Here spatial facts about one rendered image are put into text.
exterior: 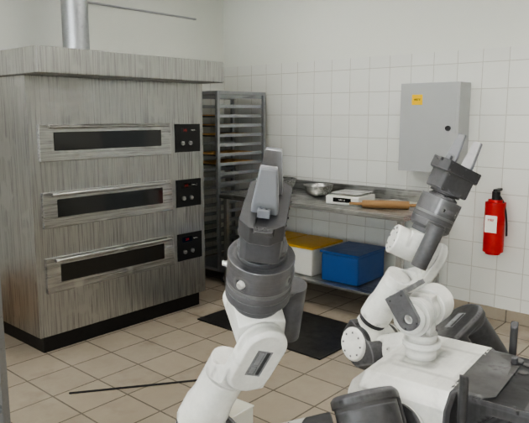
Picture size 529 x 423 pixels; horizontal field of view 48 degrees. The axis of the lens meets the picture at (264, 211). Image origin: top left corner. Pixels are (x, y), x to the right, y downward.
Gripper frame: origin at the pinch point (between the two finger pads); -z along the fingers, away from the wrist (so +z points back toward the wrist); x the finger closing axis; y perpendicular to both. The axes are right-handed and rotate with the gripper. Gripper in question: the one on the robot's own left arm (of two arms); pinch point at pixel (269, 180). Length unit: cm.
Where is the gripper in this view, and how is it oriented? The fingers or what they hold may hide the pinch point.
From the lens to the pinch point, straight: 71.5
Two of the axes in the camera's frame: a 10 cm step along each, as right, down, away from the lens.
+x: 1.3, -5.2, 8.4
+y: 9.9, 1.4, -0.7
